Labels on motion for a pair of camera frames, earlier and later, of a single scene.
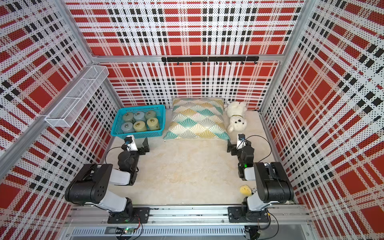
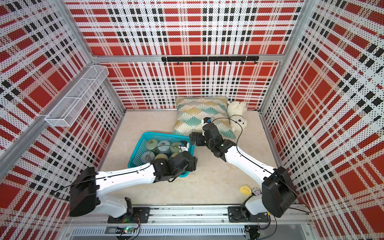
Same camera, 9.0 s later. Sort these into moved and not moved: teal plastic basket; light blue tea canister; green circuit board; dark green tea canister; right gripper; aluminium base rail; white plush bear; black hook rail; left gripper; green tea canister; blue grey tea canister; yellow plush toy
Moved: blue grey tea canister; left gripper; green tea canister; light blue tea canister; right gripper; teal plastic basket; dark green tea canister
Not moved: black hook rail; yellow plush toy; aluminium base rail; white plush bear; green circuit board
